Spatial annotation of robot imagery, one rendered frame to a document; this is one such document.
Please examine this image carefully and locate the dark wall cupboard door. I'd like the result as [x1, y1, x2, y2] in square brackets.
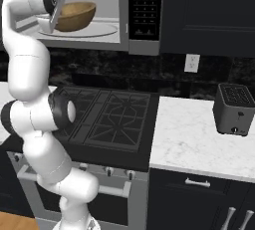
[158, 0, 255, 59]

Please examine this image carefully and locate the grey toaster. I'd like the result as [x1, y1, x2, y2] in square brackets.
[212, 83, 255, 138]

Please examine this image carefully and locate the grey microwave oven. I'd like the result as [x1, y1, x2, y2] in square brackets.
[0, 0, 164, 57]

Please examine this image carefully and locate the black gas hob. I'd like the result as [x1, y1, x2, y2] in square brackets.
[49, 86, 160, 172]

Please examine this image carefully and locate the steel drawer handle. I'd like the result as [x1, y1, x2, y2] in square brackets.
[184, 177, 212, 189]

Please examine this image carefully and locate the glass microwave turntable plate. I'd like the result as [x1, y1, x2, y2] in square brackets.
[37, 21, 120, 39]

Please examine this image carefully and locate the dark drawer front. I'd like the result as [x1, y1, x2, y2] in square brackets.
[147, 167, 255, 199]

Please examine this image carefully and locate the brown wooden bowl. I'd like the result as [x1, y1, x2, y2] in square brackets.
[54, 1, 98, 33]

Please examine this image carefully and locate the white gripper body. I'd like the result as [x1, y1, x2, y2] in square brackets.
[48, 0, 67, 35]

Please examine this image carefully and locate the steel oven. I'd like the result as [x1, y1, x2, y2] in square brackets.
[6, 149, 150, 230]

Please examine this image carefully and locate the steel oven door handle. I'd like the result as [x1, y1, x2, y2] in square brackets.
[16, 165, 132, 199]

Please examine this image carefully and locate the dark base cupboard door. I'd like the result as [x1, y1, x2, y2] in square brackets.
[232, 192, 255, 230]
[146, 190, 241, 230]

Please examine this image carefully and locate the steel cupboard handle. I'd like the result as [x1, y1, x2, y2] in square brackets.
[220, 206, 237, 230]
[238, 209, 255, 230]

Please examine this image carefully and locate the white wall socket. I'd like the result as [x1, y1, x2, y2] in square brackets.
[183, 53, 201, 74]

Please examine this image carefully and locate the dark base cupboard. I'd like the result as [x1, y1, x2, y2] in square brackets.
[0, 145, 36, 219]

